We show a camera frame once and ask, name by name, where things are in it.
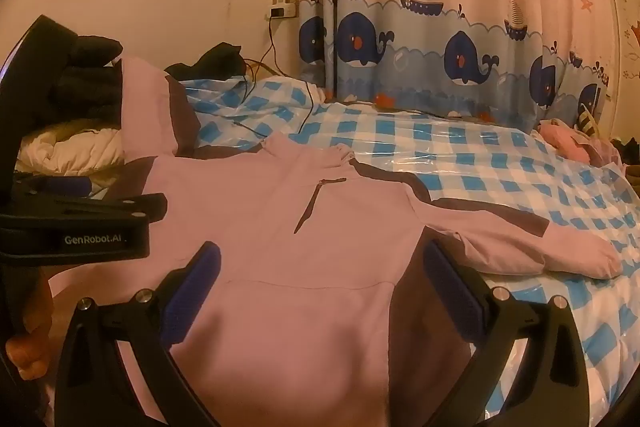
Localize pink clothes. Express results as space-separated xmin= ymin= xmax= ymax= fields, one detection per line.
xmin=537 ymin=117 xmax=623 ymax=168

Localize dark clothes pile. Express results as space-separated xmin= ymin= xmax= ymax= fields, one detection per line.
xmin=610 ymin=136 xmax=640 ymax=188

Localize striped cloth item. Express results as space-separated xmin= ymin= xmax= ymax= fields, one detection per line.
xmin=575 ymin=102 xmax=604 ymax=138

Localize pink and brown jacket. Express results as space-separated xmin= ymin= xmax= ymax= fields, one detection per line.
xmin=47 ymin=57 xmax=623 ymax=427

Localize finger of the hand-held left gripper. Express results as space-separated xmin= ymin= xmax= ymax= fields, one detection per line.
xmin=15 ymin=174 xmax=93 ymax=198
xmin=30 ymin=193 xmax=168 ymax=224

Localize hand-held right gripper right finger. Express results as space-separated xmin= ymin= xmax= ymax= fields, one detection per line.
xmin=422 ymin=239 xmax=591 ymax=427

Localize blue checkered plastic bed cover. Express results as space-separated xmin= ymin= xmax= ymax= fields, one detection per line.
xmin=85 ymin=76 xmax=640 ymax=427

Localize white padded jacket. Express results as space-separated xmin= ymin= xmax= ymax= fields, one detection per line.
xmin=15 ymin=117 xmax=126 ymax=180

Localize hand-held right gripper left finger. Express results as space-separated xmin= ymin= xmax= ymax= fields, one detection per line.
xmin=54 ymin=241 xmax=223 ymax=427

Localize black charger cable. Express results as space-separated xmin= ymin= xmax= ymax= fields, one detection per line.
xmin=232 ymin=14 xmax=326 ymax=138

